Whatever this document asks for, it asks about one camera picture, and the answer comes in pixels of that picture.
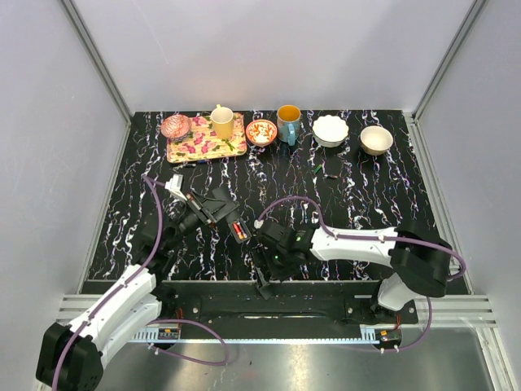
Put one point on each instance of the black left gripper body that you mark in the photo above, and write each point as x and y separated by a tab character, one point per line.
199	205

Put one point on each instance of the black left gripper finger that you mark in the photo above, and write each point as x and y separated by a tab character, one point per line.
222	194
229	216

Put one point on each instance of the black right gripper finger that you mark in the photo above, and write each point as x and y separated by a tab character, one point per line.
260	267
285	275

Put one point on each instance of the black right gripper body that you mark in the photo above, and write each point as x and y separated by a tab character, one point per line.
278	261

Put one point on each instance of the red orange battery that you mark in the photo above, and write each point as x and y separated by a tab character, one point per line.
238	230

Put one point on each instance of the black remote control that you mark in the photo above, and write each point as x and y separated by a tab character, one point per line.
246	233

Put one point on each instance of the black remote battery cover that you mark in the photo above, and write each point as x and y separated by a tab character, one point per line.
263	285

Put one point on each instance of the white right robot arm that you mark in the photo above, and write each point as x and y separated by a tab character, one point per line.
419	267

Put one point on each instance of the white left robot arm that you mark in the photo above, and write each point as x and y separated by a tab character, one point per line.
74	356

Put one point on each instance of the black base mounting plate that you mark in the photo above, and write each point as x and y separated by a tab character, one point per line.
336	300

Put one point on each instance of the floral rectangular tray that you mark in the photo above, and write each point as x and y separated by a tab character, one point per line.
203	144

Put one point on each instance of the orange floral small bowl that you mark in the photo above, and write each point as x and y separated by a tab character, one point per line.
261	132

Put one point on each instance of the yellow mug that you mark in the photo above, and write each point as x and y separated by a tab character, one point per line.
222	119

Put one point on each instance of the pink patterned bowl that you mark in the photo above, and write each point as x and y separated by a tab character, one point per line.
176	127

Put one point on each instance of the blue mug orange inside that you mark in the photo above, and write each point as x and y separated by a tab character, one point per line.
288	123

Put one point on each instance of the right connector box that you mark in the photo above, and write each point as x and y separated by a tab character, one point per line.
389	337

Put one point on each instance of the connector box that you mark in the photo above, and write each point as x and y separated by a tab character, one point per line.
389	337
168	331

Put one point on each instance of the left connector box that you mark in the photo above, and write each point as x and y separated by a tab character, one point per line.
168	331

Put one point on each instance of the white scalloped bowl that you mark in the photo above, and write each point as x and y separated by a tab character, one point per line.
330	131

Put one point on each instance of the beige round bowl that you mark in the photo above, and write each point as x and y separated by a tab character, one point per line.
376	140

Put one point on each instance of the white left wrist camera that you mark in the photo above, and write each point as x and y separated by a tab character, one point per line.
174	187

